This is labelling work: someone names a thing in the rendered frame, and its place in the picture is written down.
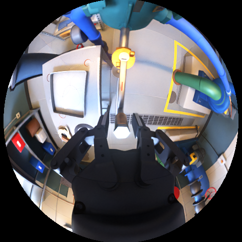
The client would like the red handwheel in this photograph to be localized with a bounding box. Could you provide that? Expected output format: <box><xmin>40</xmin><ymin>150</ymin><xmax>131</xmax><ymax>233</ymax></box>
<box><xmin>204</xmin><ymin>187</ymin><xmax>218</xmax><ymax>201</ymax></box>

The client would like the blue wall sign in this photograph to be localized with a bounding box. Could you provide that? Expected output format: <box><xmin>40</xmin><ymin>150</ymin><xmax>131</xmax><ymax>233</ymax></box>
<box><xmin>57</xmin><ymin>17</ymin><xmax>74</xmax><ymax>32</ymax></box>

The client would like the brown box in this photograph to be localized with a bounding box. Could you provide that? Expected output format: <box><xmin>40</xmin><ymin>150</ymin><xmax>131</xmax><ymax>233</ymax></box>
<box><xmin>25</xmin><ymin>117</ymin><xmax>41</xmax><ymax>138</ymax></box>

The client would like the grey ring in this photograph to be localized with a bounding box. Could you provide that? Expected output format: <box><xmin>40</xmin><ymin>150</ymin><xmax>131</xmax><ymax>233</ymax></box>
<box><xmin>74</xmin><ymin>123</ymin><xmax>92</xmax><ymax>134</ymax></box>

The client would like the grey drain pipe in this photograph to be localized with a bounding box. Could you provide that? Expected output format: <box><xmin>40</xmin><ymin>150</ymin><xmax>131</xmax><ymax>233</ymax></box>
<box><xmin>118</xmin><ymin>26</ymin><xmax>131</xmax><ymax>49</ymax></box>

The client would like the blue pump with grey motor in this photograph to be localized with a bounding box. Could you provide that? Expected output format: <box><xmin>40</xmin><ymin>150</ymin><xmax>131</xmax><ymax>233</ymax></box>
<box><xmin>174</xmin><ymin>139</ymin><xmax>211</xmax><ymax>200</ymax></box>

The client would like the white wall switch box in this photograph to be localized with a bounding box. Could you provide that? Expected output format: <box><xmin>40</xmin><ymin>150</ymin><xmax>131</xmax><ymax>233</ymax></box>
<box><xmin>216</xmin><ymin>153</ymin><xmax>228</xmax><ymax>167</ymax></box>

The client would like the blue box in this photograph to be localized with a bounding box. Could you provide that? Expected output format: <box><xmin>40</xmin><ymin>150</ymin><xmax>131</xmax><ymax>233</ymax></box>
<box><xmin>41</xmin><ymin>141</ymin><xmax>56</xmax><ymax>156</ymax></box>
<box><xmin>28</xmin><ymin>156</ymin><xmax>47</xmax><ymax>174</ymax></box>

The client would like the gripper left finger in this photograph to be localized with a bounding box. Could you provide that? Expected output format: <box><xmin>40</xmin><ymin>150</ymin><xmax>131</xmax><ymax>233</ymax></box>
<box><xmin>49</xmin><ymin>111</ymin><xmax>117</xmax><ymax>178</ymax></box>

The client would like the grey cylinder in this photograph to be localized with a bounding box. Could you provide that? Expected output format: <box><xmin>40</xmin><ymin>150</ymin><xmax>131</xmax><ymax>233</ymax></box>
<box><xmin>70</xmin><ymin>24</ymin><xmax>88</xmax><ymax>45</ymax></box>

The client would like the red disc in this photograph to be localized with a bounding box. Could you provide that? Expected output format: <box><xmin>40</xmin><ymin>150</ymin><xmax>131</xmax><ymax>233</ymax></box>
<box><xmin>173</xmin><ymin>185</ymin><xmax>181</xmax><ymax>201</ymax></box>

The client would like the grey valve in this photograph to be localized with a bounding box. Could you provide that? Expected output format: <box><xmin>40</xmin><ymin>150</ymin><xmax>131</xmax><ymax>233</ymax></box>
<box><xmin>189</xmin><ymin>179</ymin><xmax>207</xmax><ymax>215</ymax></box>

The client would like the teal strainer body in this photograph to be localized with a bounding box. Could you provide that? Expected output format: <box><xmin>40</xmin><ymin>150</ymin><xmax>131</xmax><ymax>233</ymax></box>
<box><xmin>82</xmin><ymin>0</ymin><xmax>183</xmax><ymax>31</ymax></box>

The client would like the red box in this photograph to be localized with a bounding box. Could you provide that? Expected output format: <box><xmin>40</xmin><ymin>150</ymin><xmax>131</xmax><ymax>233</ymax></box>
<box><xmin>10</xmin><ymin>131</ymin><xmax>27</xmax><ymax>154</ymax></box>

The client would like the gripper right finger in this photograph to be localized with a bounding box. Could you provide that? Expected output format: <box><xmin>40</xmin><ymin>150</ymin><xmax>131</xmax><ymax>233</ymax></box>
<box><xmin>131</xmin><ymin>112</ymin><xmax>191</xmax><ymax>178</ymax></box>

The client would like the grey floor grating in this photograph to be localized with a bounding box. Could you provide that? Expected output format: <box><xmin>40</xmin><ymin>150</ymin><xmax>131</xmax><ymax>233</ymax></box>
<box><xmin>109</xmin><ymin>112</ymin><xmax>185</xmax><ymax>126</ymax></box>

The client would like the grey shelf unit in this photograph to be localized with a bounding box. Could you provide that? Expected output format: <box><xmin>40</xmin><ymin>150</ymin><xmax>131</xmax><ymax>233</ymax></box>
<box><xmin>3</xmin><ymin>107</ymin><xmax>60</xmax><ymax>189</ymax></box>

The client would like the cream drain cock lever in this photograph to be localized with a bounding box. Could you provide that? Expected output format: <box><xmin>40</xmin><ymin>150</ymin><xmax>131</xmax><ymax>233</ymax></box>
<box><xmin>112</xmin><ymin>52</ymin><xmax>132</xmax><ymax>140</ymax></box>

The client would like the yellow drain cock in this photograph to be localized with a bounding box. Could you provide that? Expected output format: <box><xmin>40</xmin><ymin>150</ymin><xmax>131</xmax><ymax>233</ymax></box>
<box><xmin>111</xmin><ymin>46</ymin><xmax>136</xmax><ymax>70</ymax></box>

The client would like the dark blue curved panel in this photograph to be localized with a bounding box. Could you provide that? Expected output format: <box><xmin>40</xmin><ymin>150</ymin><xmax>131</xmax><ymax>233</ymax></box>
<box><xmin>9</xmin><ymin>52</ymin><xmax>60</xmax><ymax>92</ymax></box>

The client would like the blue pipe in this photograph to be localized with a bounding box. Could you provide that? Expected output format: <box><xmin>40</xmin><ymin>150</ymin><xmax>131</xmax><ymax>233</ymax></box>
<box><xmin>63</xmin><ymin>8</ymin><xmax>107</xmax><ymax>49</ymax></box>
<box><xmin>165</xmin><ymin>11</ymin><xmax>236</xmax><ymax>96</ymax></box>

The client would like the grey slotted rack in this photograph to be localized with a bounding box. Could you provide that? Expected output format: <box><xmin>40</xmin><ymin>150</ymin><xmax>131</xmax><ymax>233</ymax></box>
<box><xmin>90</xmin><ymin>12</ymin><xmax>106</xmax><ymax>31</ymax></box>

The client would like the cream rope coil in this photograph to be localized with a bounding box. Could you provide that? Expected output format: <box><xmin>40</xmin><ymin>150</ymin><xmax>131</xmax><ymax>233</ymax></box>
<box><xmin>57</xmin><ymin>125</ymin><xmax>73</xmax><ymax>142</ymax></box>

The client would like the grey drip tray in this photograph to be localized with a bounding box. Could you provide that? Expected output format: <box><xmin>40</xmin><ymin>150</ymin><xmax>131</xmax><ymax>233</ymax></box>
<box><xmin>49</xmin><ymin>70</ymin><xmax>88</xmax><ymax>119</ymax></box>

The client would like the cream plinth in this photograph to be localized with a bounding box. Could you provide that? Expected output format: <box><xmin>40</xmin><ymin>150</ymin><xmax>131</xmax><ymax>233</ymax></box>
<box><xmin>177</xmin><ymin>54</ymin><xmax>213</xmax><ymax>116</ymax></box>
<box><xmin>163</xmin><ymin>126</ymin><xmax>200</xmax><ymax>143</ymax></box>

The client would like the grey cable tray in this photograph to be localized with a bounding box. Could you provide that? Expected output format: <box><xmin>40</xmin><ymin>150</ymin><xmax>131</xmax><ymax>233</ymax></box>
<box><xmin>39</xmin><ymin>30</ymin><xmax>65</xmax><ymax>42</ymax></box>

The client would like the green pipe elbow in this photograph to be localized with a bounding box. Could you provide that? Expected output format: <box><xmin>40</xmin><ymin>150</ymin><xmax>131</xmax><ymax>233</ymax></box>
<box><xmin>172</xmin><ymin>69</ymin><xmax>223</xmax><ymax>101</ymax></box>

